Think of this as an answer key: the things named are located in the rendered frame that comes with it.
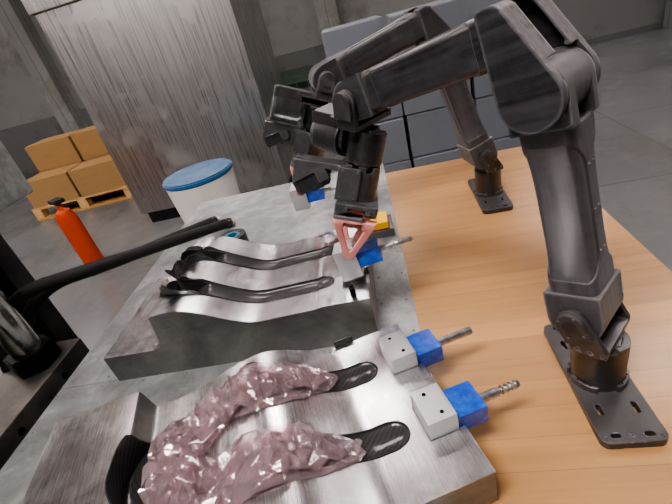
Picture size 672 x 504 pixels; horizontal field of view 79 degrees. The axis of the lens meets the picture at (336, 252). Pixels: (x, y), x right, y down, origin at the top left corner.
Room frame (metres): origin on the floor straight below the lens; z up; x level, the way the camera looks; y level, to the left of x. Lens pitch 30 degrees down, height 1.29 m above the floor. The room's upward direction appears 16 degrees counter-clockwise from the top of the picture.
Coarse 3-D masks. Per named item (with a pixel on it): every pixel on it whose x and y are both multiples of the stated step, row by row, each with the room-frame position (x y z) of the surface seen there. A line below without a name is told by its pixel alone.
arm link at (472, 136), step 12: (456, 84) 0.91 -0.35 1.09; (444, 96) 0.92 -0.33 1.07; (456, 96) 0.91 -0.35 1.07; (468, 96) 0.91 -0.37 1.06; (456, 108) 0.91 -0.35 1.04; (468, 108) 0.91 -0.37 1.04; (456, 120) 0.92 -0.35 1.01; (468, 120) 0.91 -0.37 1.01; (480, 120) 0.91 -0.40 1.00; (456, 132) 0.94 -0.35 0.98; (468, 132) 0.91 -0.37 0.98; (480, 132) 0.90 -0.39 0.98; (468, 144) 0.90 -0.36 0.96; (480, 144) 0.90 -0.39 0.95; (492, 144) 0.90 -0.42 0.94; (468, 156) 0.91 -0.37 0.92; (480, 168) 0.90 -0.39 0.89
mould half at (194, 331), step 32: (256, 256) 0.77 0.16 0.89; (256, 288) 0.66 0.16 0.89; (160, 320) 0.59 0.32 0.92; (192, 320) 0.58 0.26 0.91; (224, 320) 0.57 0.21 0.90; (256, 320) 0.56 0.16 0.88; (288, 320) 0.55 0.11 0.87; (320, 320) 0.54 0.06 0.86; (352, 320) 0.54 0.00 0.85; (128, 352) 0.61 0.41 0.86; (160, 352) 0.59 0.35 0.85; (192, 352) 0.58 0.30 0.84; (224, 352) 0.57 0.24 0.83; (256, 352) 0.56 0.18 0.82
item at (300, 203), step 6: (330, 186) 0.92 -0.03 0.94; (294, 192) 0.91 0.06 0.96; (312, 192) 0.90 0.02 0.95; (318, 192) 0.90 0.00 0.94; (324, 192) 0.92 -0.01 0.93; (294, 198) 0.91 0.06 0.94; (300, 198) 0.91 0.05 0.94; (306, 198) 0.90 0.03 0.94; (312, 198) 0.91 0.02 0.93; (318, 198) 0.90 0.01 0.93; (324, 198) 0.90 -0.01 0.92; (294, 204) 0.91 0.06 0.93; (300, 204) 0.91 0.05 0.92; (306, 204) 0.91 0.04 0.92; (300, 210) 0.91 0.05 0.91
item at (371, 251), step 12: (348, 240) 0.62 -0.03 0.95; (372, 240) 0.61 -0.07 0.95; (408, 240) 0.58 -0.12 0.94; (336, 252) 0.59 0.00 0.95; (360, 252) 0.58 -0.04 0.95; (372, 252) 0.58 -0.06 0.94; (336, 264) 0.58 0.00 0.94; (348, 264) 0.58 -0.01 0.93; (360, 264) 0.58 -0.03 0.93; (348, 276) 0.58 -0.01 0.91; (360, 276) 0.57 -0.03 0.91
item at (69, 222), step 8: (56, 200) 3.02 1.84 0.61; (64, 200) 3.04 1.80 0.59; (64, 208) 3.04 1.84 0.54; (56, 216) 3.00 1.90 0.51; (64, 216) 2.99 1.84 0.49; (72, 216) 3.02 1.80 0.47; (64, 224) 2.98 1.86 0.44; (72, 224) 2.99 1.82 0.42; (80, 224) 3.04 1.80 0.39; (64, 232) 2.99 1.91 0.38; (72, 232) 2.98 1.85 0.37; (80, 232) 3.00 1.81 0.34; (88, 232) 3.09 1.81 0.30; (72, 240) 2.98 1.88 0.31; (80, 240) 2.98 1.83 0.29; (88, 240) 3.02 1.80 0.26; (80, 248) 2.98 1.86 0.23; (88, 248) 2.99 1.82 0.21; (96, 248) 3.05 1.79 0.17; (80, 256) 2.99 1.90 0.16; (88, 256) 2.98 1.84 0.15; (96, 256) 3.01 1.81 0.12; (104, 256) 3.14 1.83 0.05
